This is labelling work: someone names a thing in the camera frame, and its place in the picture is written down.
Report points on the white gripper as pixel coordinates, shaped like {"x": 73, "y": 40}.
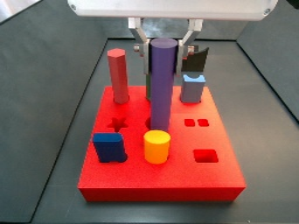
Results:
{"x": 242, "y": 10}

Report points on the purple round cylinder peg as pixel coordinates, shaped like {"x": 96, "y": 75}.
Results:
{"x": 164, "y": 49}

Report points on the red peg board base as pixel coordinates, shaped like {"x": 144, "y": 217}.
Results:
{"x": 190, "y": 166}

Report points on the black curved cradle stand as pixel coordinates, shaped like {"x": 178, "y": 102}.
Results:
{"x": 196, "y": 62}

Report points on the salmon hexagonal tall peg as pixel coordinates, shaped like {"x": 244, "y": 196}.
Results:
{"x": 117, "y": 57}

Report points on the green triangular tall peg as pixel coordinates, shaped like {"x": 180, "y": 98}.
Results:
{"x": 149, "y": 87}

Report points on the light blue notched peg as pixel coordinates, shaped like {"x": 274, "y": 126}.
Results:
{"x": 192, "y": 89}

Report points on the yellow orange cylinder peg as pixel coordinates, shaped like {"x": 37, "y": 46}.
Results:
{"x": 157, "y": 146}

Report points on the dark blue arch peg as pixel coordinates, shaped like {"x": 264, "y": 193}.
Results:
{"x": 110, "y": 147}

